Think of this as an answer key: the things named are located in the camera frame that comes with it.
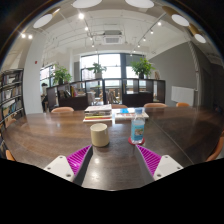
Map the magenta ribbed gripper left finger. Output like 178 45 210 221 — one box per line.
44 145 93 186

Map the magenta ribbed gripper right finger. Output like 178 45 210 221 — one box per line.
135 145 182 182

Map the clear water bottle blue cap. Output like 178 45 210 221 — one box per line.
131 108 145 144

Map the cream ceramic cup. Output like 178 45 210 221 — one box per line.
90 123 109 147

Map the orange chair far left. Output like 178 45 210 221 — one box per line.
51 107 74 113

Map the orange chair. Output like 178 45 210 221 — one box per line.
206 131 224 162
144 103 167 108
5 150 16 161
112 104 128 109
51 107 74 113

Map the orange chair far right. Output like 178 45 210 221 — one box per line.
144 103 167 108

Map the stack of books left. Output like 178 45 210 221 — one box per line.
83 104 112 122

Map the orange chair right side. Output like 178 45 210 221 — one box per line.
206 131 224 162

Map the orange chair left side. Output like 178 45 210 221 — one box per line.
5 150 16 161

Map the orange chair far corner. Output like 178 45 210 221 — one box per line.
176 102 190 107

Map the orange chair far middle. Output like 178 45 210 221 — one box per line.
112 104 128 109

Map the person sitting in background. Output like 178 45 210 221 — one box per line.
41 83 48 112

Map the dark wooden shelf divider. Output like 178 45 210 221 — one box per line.
47 78 166 110

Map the left potted plant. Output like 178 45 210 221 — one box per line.
53 65 72 85

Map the potted plant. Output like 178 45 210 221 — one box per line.
131 58 154 79
53 65 72 85
88 63 107 78

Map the right potted plant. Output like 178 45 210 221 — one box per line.
131 58 154 79

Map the middle potted plant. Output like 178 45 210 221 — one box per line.
88 63 107 78

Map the tall bookshelf at left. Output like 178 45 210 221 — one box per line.
0 69 25 130

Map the ceiling air conditioner unit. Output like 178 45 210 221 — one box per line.
102 30 122 45

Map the white wall radiator panel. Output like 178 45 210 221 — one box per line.
171 86 194 106

